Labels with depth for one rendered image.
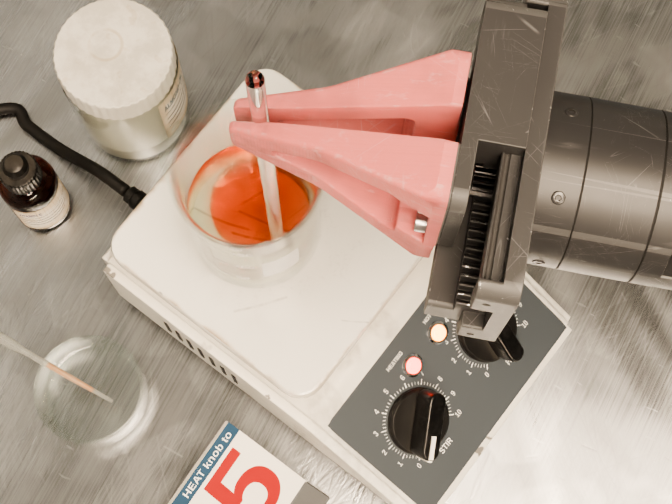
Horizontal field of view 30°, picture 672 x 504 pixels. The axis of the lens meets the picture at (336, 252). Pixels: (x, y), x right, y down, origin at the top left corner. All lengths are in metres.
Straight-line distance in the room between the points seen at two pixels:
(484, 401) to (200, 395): 0.15
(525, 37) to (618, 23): 0.34
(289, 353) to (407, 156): 0.20
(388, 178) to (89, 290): 0.32
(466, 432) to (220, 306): 0.14
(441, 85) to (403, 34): 0.33
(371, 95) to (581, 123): 0.07
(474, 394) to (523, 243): 0.25
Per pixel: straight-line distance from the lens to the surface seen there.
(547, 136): 0.39
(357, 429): 0.59
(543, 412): 0.66
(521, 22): 0.40
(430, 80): 0.39
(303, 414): 0.59
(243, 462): 0.62
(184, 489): 0.61
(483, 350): 0.61
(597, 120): 0.40
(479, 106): 0.39
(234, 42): 0.71
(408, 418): 0.60
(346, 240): 0.58
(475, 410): 0.62
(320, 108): 0.40
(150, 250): 0.58
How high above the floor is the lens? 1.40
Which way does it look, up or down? 75 degrees down
